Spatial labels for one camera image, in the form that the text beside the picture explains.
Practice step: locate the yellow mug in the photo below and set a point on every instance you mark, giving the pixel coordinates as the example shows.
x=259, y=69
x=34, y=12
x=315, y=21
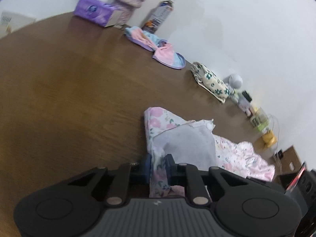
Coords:
x=269, y=138

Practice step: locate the white wall heater panel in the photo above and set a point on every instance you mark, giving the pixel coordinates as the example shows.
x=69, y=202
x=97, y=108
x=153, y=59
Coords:
x=11, y=22

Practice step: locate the plastic drink bottle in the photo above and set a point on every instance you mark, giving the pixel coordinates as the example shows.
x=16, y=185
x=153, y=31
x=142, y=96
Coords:
x=158, y=16

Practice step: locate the purple tissue pack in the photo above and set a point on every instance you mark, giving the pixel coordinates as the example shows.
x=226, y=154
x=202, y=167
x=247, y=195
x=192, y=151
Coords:
x=98, y=12

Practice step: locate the pink blue towel cap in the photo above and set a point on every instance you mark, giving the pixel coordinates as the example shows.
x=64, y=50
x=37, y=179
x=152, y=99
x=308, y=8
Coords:
x=162, y=50

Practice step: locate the brown cardboard box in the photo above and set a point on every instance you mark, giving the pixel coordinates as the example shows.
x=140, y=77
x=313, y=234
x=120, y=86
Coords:
x=288, y=161

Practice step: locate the pink floral baby garment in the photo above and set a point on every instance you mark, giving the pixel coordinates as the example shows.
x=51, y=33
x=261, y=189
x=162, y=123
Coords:
x=193, y=142

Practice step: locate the floral cream fabric pouch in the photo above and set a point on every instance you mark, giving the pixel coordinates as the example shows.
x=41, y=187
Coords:
x=206, y=79

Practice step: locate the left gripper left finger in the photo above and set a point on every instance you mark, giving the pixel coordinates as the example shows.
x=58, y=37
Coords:
x=130, y=180

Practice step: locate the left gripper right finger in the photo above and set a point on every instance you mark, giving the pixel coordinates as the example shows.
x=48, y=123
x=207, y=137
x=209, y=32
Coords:
x=193, y=181

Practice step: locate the framed picture stand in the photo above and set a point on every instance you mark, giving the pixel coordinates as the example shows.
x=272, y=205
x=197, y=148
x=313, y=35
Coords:
x=298, y=180

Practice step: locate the white robot figurine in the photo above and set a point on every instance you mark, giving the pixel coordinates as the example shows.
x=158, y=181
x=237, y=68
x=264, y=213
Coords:
x=233, y=82

